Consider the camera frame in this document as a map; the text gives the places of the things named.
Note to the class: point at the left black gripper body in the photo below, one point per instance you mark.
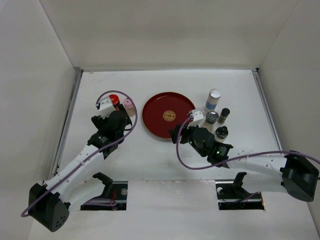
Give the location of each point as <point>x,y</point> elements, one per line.
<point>100,122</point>

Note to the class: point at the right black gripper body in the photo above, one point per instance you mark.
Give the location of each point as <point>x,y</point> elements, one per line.
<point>188,136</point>

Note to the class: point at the pink cap spice bottle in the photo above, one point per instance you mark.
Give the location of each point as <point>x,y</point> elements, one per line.
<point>128,105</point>

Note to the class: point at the red cap sauce jar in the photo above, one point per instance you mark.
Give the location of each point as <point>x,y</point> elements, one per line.
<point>115,101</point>

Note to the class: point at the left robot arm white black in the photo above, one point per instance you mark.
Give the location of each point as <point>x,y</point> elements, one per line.
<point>80,183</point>

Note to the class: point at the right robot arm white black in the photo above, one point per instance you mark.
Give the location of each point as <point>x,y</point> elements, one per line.
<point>288,172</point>

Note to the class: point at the black grinder bottle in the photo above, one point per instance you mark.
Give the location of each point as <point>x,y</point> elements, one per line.
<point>221,133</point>

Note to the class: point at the clear dome cap bottle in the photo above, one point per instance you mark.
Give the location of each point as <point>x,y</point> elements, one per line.
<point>209,121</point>

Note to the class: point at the small black cap spice bottle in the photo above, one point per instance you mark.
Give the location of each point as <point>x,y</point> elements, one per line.
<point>223,115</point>

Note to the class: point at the tall blue label salt bottle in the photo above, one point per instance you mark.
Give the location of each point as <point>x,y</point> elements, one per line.
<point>212,100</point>

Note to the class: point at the red round tray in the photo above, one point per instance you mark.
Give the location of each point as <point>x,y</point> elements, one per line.
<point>163,111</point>

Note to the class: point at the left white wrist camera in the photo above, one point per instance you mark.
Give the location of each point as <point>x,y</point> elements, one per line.
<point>105,108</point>

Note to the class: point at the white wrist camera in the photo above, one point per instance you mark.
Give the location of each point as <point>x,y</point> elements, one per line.
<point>105,108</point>
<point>196,117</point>

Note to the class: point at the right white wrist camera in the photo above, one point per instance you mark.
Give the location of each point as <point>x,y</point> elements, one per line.
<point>196,117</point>

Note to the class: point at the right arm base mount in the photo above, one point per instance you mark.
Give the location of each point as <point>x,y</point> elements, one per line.
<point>231,196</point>

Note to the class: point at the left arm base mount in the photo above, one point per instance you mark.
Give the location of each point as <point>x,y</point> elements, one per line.
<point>113,196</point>

